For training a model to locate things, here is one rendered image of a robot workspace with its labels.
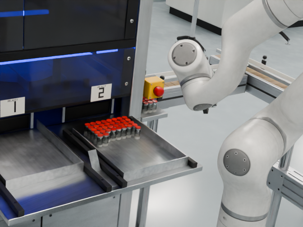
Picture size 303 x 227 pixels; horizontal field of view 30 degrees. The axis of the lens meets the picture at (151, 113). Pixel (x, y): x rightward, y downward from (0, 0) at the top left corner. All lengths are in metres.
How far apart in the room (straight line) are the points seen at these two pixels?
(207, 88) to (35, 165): 0.76
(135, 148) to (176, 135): 2.14
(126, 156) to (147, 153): 0.08
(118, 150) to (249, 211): 0.71
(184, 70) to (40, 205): 0.62
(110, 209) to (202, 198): 1.16
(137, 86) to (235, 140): 0.94
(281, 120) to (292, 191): 1.39
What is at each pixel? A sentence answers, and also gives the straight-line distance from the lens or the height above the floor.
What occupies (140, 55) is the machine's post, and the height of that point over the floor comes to 1.14.
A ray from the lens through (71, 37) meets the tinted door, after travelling 1.94.
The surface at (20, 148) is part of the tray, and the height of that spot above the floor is 0.88.
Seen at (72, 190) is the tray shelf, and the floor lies 0.88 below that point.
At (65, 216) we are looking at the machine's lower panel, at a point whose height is 0.51.
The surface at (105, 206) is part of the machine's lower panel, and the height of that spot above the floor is 0.51.
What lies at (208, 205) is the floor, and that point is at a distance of 3.38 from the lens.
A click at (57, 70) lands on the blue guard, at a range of 1.95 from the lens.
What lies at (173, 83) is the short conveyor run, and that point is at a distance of 2.48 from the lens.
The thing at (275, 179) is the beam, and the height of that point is 0.50.
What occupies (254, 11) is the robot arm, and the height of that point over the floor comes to 1.54.
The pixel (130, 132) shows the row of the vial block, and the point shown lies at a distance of 2.05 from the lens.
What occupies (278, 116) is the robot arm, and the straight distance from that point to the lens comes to 1.35.
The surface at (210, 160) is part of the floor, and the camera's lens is 3.86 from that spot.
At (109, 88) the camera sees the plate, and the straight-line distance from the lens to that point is 2.08.
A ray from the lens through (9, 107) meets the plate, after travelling 1.92.
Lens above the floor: 1.82
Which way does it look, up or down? 24 degrees down
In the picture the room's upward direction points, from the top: 7 degrees clockwise
